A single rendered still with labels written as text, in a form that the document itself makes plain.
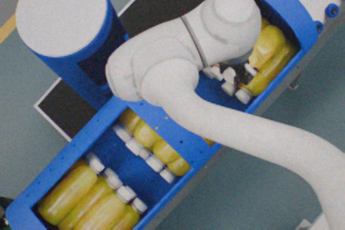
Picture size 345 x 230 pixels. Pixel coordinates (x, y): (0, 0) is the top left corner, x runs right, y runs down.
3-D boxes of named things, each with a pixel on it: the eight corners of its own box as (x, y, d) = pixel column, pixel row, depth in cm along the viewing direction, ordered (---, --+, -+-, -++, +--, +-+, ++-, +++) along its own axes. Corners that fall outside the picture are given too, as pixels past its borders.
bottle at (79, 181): (35, 212, 132) (85, 158, 135) (35, 205, 139) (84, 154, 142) (56, 230, 134) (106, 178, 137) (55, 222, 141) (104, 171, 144)
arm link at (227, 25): (243, 0, 109) (182, 28, 108) (245, -35, 94) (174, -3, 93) (269, 48, 107) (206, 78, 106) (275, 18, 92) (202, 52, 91)
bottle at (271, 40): (272, 48, 150) (230, 88, 140) (259, 25, 148) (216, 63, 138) (291, 45, 145) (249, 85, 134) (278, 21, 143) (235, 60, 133)
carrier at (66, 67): (85, 118, 240) (150, 116, 240) (12, 61, 156) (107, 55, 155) (85, 56, 248) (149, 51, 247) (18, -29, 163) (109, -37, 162)
